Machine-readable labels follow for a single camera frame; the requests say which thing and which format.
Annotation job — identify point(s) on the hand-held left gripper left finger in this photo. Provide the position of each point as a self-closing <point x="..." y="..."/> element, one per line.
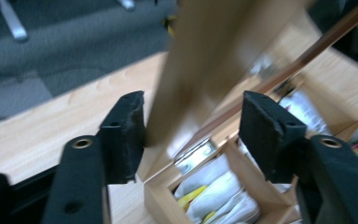
<point x="122" y="140"/>

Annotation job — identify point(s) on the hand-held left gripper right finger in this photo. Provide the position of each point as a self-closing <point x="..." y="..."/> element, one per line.
<point x="267" y="137"/>

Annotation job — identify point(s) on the wooden tea box with lid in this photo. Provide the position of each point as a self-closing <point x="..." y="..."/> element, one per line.
<point x="205" y="56"/>

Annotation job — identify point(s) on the white and purple tea packet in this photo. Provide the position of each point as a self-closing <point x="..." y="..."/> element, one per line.
<point x="304" y="112"/>

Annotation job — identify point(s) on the white tea bag yellow tag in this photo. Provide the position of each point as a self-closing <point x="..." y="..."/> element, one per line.
<point x="205" y="175"/>
<point x="220" y="194"/>
<point x="242" y="211"/>

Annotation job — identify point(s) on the silver foil tea packet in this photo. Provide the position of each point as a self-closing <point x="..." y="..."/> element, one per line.
<point x="195" y="157"/>

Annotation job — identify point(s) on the grey metal stand leg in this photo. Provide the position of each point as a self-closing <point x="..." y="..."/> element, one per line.
<point x="11" y="20"/>
<point x="126" y="3"/>

